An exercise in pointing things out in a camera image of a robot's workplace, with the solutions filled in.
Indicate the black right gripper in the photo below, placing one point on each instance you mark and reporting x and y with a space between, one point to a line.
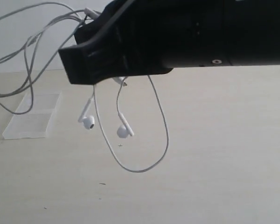
152 37

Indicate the clear plastic storage box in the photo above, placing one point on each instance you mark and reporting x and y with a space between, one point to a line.
39 121

